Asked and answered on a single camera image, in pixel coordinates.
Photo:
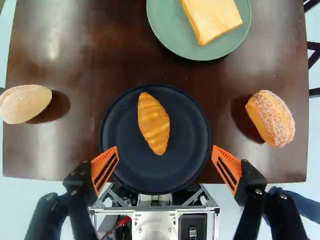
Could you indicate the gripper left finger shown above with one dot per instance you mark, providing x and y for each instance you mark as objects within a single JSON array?
[{"x": 82, "y": 182}]

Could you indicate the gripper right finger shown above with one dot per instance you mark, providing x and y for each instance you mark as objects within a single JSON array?
[{"x": 250, "y": 182}]

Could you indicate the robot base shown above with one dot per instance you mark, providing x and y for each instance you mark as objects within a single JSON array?
[{"x": 155, "y": 217}]

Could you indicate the dark blue plate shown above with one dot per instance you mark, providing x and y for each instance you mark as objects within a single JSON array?
[{"x": 125, "y": 140}]

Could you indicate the golden croissant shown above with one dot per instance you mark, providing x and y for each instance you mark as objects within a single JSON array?
[{"x": 153, "y": 123}]

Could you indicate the green plate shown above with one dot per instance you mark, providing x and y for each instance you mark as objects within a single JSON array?
[{"x": 170, "y": 27}]

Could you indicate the sugared brown bread roll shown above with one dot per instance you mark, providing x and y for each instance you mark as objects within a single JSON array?
[{"x": 271, "y": 117}]

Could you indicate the pale sesame bread roll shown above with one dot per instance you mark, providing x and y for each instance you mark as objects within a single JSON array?
[{"x": 23, "y": 103}]

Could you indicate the dark brown wooden table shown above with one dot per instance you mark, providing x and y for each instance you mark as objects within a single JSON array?
[{"x": 100, "y": 62}]

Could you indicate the black chair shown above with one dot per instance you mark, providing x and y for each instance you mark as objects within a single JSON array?
[{"x": 313, "y": 55}]

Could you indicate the yellow toast slice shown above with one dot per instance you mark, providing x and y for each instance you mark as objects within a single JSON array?
[{"x": 212, "y": 17}]

